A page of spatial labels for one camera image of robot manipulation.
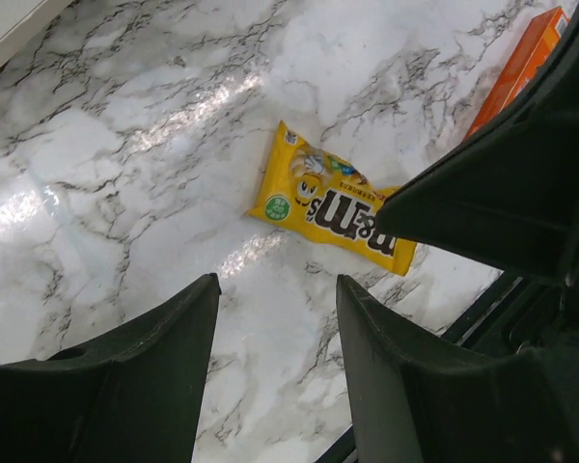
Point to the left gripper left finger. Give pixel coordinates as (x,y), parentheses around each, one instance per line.
(133,394)

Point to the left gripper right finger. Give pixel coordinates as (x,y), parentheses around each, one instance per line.
(463,400)

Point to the orange snack package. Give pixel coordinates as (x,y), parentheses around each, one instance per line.
(531,52)

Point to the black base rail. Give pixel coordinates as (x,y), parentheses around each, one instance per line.
(487,313)

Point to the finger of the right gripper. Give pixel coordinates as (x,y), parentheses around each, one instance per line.
(508,196)

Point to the white two-tier shelf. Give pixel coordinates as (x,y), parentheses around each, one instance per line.
(21,20)

